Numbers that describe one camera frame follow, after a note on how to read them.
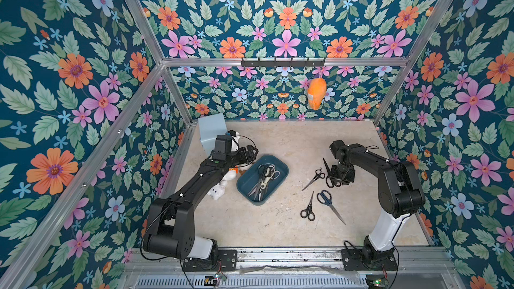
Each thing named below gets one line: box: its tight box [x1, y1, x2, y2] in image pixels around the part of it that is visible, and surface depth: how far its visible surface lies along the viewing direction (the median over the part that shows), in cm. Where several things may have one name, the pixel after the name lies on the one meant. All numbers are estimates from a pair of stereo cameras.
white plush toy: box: [206, 169, 237, 201], surface depth 90 cm
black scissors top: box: [257, 164, 272, 182], surface depth 95 cm
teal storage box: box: [236, 154, 290, 206], surface depth 95 cm
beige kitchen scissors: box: [258, 164, 276, 199], surface depth 96 cm
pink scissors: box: [247, 172, 266, 201], surface depth 93 cm
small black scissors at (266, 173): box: [253, 164, 276, 201], surface depth 95 cm
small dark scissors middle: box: [301, 167, 326, 192], surface depth 98 cm
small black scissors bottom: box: [299, 191, 316, 222], surface depth 87 cm
